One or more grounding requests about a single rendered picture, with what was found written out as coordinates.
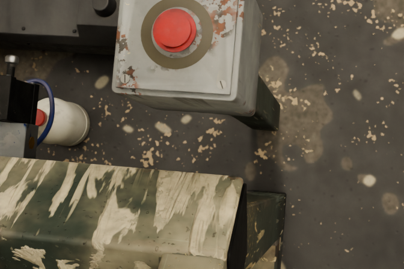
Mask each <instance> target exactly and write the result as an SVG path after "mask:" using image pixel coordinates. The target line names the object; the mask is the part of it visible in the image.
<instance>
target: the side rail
mask: <svg viewBox="0 0 404 269"><path fill-rule="evenodd" d="M158 269H225V262H224V261H223V260H222V259H218V258H207V257H200V256H189V255H178V254H172V253H165V254H163V255H162V257H161V261H160V263H159V267H158Z"/></svg>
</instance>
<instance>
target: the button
mask: <svg viewBox="0 0 404 269"><path fill-rule="evenodd" d="M196 33H197V27H196V24H195V21H194V19H193V18H192V16H191V15H190V14H189V13H187V12H186V11H184V10H181V9H176V8H175V9H170V10H167V11H164V12H163V13H162V14H160V15H159V16H158V18H157V19H156V21H155V23H154V25H153V36H154V39H155V42H156V43H157V44H158V46H159V47H160V48H162V49H163V50H165V51H167V52H172V53H176V52H181V51H183V50H186V49H187V48H188V47H189V46H190V45H191V44H192V43H193V41H194V40H195V37H196Z"/></svg>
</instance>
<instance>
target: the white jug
mask: <svg viewBox="0 0 404 269"><path fill-rule="evenodd" d="M54 102H55V116H54V121H53V124H52V127H51V129H50V131H49V133H48V135H47V136H46V137H45V139H44V140H43V143H45V144H58V145H62V146H74V145H77V144H79V143H81V142H82V141H83V140H84V139H85V138H86V137H87V134H88V132H89V130H90V118H89V116H88V114H87V112H86V110H85V109H84V108H83V107H82V106H80V105H78V104H75V103H72V102H66V101H64V100H61V99H59V98H54ZM49 112H50V104H49V98H44V99H42V100H40V101H38V104H37V116H36V122H35V124H36V125H38V138H39V137H40V135H41V134H42V133H43V131H44V129H45V128H46V125H47V122H48V119H49Z"/></svg>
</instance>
